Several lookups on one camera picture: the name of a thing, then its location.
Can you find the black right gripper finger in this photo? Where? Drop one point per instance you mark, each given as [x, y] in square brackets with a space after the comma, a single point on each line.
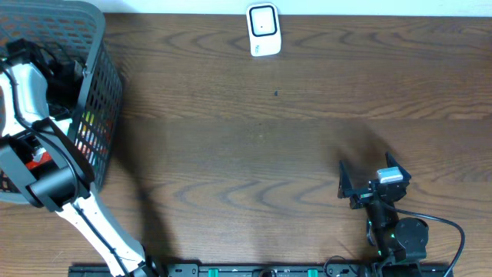
[391, 162]
[345, 186]

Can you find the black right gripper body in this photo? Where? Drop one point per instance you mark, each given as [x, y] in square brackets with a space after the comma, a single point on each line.
[362, 198]

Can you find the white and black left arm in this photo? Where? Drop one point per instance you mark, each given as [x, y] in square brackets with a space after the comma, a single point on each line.
[57, 118]

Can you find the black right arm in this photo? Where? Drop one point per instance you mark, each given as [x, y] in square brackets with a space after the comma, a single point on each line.
[401, 243]

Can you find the red snack packet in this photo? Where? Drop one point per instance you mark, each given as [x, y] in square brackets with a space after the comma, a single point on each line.
[39, 157]

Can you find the grey plastic mesh basket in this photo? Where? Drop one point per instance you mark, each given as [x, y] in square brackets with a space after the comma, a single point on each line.
[74, 30]

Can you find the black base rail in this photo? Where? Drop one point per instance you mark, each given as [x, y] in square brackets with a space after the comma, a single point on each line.
[333, 269]

